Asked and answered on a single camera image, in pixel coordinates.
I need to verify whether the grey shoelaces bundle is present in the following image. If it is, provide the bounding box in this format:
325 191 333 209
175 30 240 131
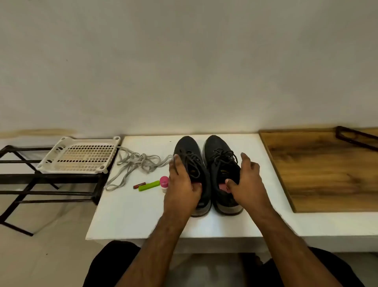
105 147 174 191

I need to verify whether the person's left forearm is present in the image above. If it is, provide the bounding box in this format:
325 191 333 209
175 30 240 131
115 210 193 287

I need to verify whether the black metal rack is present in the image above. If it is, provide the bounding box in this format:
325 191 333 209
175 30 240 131
0 135 125 237

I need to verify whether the white perforated plastic tray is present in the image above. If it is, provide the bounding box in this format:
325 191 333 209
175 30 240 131
37 136 122 175

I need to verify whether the dark sneaker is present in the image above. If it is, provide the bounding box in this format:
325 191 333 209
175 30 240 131
174 135 212 217
203 135 245 215

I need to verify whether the person's right forearm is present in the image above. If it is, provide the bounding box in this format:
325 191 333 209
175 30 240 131
248 204 343 287

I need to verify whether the wooden board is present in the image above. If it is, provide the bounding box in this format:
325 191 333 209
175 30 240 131
259 127 378 213

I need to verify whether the person's right hand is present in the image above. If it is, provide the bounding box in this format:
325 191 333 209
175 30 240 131
220 153 274 215

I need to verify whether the green marker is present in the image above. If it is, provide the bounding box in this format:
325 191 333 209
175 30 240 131
138 180 161 192

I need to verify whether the person's left hand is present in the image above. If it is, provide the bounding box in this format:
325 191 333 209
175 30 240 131
163 154 203 218

